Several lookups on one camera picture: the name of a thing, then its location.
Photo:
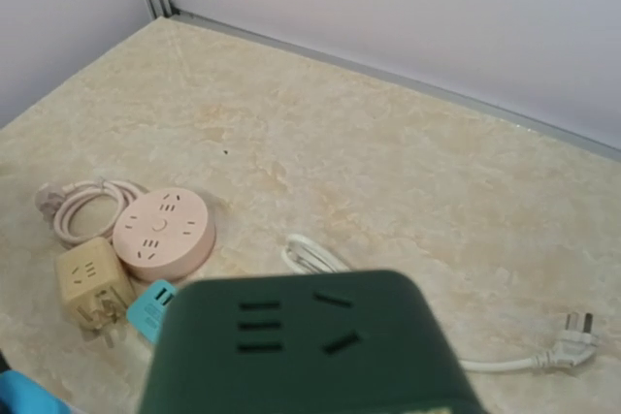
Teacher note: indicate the dark green cube adapter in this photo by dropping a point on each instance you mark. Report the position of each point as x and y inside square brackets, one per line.
[174, 388]

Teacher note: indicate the teal power strip with cord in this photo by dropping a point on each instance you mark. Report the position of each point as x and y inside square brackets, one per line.
[322, 317]

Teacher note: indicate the light blue adapter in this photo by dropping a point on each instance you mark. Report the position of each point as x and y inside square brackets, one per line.
[21, 395]

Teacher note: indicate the beige cube socket adapter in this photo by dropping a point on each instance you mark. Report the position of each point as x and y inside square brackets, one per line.
[95, 290]

